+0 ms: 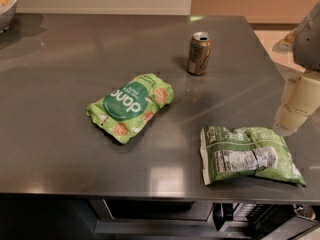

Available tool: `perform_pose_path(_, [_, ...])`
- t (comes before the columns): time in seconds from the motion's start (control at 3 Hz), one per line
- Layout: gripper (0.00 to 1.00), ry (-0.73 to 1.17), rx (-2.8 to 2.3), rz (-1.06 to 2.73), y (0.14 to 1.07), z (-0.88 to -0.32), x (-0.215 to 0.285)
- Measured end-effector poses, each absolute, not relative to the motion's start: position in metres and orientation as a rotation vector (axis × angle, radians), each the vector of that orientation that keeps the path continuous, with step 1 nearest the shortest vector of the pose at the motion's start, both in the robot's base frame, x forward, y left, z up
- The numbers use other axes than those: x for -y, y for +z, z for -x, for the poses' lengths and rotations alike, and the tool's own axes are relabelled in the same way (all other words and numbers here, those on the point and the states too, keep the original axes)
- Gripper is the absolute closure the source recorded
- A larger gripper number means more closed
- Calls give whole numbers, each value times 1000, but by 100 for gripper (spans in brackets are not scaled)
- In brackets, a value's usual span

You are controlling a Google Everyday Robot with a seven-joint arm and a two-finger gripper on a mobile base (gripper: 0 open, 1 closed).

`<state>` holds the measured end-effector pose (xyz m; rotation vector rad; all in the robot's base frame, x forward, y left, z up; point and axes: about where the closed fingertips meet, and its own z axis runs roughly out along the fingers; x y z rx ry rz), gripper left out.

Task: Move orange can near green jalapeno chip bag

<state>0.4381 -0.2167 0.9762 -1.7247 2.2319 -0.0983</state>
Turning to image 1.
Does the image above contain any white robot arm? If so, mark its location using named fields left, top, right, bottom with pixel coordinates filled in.
left=273, top=2, right=320, bottom=136

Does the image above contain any green jalapeno chip bag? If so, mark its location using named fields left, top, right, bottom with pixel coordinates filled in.
left=200, top=126, right=306, bottom=187

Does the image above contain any metal fruit bowl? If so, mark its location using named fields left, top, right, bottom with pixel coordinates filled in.
left=0, top=0, right=18, bottom=33

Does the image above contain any orange soda can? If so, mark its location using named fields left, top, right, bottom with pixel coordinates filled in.
left=187, top=32, right=211, bottom=75

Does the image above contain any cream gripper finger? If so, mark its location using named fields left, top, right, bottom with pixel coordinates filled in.
left=273, top=70, right=320, bottom=136

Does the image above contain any black microwave under counter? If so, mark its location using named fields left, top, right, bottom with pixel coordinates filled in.
left=90, top=199, right=319, bottom=240

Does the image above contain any green rice chips bag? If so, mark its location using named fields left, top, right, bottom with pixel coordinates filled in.
left=86, top=73, right=174, bottom=144

